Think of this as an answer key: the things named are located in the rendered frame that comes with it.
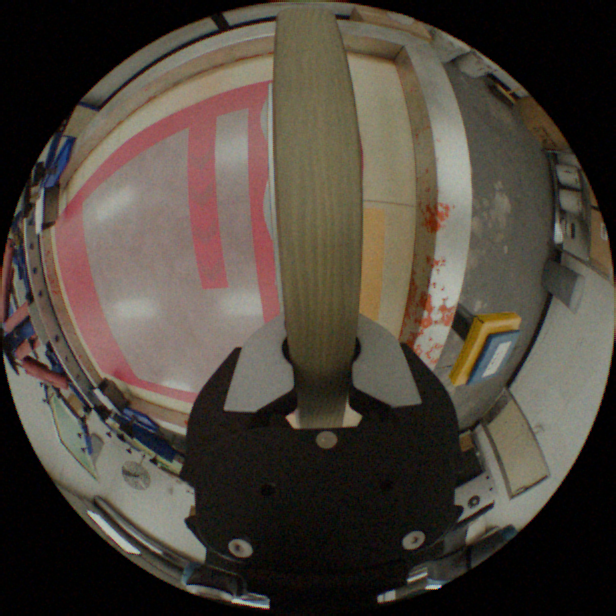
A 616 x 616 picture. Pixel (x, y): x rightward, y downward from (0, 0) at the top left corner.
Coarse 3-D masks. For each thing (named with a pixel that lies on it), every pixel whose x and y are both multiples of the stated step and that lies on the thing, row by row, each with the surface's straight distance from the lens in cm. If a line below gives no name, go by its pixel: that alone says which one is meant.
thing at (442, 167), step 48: (192, 48) 27; (240, 48) 25; (384, 48) 25; (432, 48) 28; (144, 96) 30; (432, 96) 20; (96, 144) 39; (432, 144) 17; (432, 192) 16; (48, 240) 65; (432, 240) 16; (48, 288) 66; (432, 288) 17; (432, 336) 20; (96, 384) 70
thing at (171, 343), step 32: (224, 288) 19; (256, 288) 18; (96, 320) 45; (128, 320) 33; (160, 320) 27; (192, 320) 23; (224, 320) 21; (256, 320) 20; (96, 352) 57; (128, 352) 40; (160, 352) 31; (192, 352) 27; (224, 352) 24; (160, 384) 39; (192, 384) 33
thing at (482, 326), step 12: (456, 312) 43; (468, 312) 44; (504, 312) 39; (456, 324) 43; (468, 324) 40; (480, 324) 32; (492, 324) 33; (504, 324) 36; (516, 324) 41; (468, 336) 34; (480, 336) 32; (468, 348) 34; (480, 348) 34; (456, 360) 37; (468, 360) 34; (456, 372) 37; (468, 372) 37; (456, 384) 38
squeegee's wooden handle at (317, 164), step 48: (288, 48) 10; (336, 48) 10; (288, 96) 8; (336, 96) 8; (288, 144) 7; (336, 144) 7; (288, 192) 6; (336, 192) 6; (288, 240) 7; (336, 240) 7; (288, 288) 7; (336, 288) 7; (288, 336) 8; (336, 336) 8; (336, 384) 10
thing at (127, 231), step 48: (240, 96) 22; (144, 144) 27; (240, 144) 19; (96, 192) 35; (144, 192) 24; (240, 192) 18; (96, 240) 35; (144, 240) 24; (192, 240) 20; (240, 240) 18; (96, 288) 38; (144, 288) 26; (192, 288) 21
